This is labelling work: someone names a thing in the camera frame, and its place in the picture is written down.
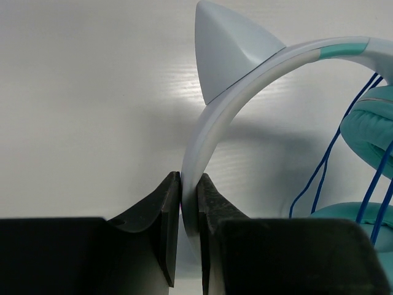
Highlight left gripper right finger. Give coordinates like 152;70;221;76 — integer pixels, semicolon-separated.
198;174;392;294

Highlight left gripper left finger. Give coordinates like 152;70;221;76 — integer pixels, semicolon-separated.
1;171;181;294

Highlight teal cat-ear headphones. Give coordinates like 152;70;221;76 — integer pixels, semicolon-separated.
181;1;392;271

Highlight blue headphone cable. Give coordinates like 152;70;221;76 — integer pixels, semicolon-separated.
288;72;393;246

